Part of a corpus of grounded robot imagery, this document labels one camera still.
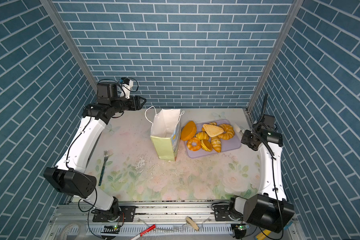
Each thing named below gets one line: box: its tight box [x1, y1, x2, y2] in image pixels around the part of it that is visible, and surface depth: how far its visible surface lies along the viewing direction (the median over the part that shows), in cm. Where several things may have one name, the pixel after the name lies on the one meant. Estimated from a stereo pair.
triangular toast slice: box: [202, 124, 224, 138], surface depth 103 cm
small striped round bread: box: [196, 131, 209, 140], surface depth 101 cm
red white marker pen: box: [131, 224, 156, 240], surface depth 70 cm
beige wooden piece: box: [185, 216, 200, 231], surface depth 71 cm
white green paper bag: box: [144, 106, 185, 162], surface depth 87 cm
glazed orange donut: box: [187, 137, 202, 151], surface depth 101 cm
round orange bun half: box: [180, 121, 197, 141], surface depth 100 cm
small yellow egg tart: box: [200, 139, 213, 152], surface depth 96 cm
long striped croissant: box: [210, 136, 222, 153], surface depth 98 cm
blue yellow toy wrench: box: [254, 229, 272, 240], surface depth 68 cm
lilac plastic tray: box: [184, 119, 242, 158], surface depth 101 cm
